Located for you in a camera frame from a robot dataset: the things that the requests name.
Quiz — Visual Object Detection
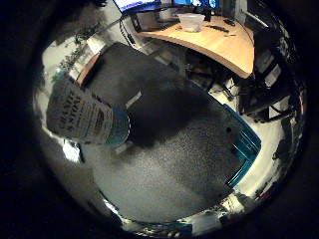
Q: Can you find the clear spray bottle black trigger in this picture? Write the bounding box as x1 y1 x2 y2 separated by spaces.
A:
45 74 132 147

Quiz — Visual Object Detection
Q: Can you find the teal plastic crate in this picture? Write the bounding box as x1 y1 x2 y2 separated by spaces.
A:
222 104 263 188

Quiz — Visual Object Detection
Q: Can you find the light wooden desk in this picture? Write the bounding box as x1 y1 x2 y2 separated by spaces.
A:
136 14 256 80

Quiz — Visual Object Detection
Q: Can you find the clear plastic container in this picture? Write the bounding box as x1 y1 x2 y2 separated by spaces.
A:
175 12 206 33

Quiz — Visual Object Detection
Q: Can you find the computer monitor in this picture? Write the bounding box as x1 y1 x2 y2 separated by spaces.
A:
172 0 220 11

